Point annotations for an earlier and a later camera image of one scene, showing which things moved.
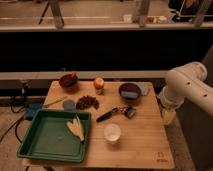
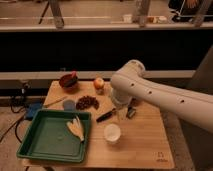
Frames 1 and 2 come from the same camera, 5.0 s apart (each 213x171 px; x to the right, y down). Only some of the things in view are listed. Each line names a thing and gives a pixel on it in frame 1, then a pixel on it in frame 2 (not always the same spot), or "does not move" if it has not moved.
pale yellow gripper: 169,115 to 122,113
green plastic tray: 46,135 does not move
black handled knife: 106,115 does not move
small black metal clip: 130,112 does not move
